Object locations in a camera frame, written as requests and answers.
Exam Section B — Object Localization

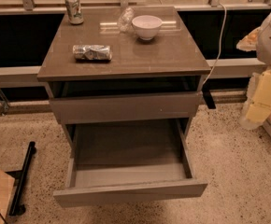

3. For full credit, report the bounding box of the silver redbull can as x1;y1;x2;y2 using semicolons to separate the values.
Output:
72;45;112;61

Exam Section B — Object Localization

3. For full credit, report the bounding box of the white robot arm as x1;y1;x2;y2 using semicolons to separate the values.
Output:
236;12;271;130

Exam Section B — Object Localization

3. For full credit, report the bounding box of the closed grey top drawer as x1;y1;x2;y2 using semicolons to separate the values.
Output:
50;92;202;124

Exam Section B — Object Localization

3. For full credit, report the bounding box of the grey drawer cabinet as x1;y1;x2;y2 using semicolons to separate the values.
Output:
37;7;210;145

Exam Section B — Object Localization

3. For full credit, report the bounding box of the open grey middle drawer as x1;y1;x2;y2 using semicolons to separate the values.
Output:
53;119;207;207

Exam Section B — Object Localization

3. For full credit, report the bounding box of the white ceramic bowl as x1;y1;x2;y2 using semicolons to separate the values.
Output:
132;15;163;40

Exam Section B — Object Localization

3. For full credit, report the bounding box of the black metal bar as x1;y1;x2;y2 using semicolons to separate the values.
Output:
8;141;36;216

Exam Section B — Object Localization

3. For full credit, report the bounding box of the black bracket behind cabinet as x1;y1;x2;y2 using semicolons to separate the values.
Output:
203;90;216;109

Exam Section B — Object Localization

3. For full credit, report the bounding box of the white power cable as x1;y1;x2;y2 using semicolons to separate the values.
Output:
202;2;228;86

